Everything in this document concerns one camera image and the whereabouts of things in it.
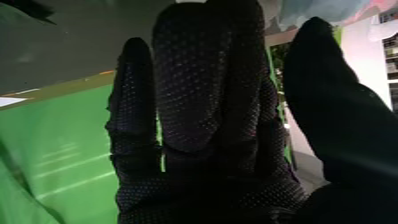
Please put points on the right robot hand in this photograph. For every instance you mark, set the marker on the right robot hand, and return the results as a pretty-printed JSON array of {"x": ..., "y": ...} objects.
[{"x": 195, "y": 100}]

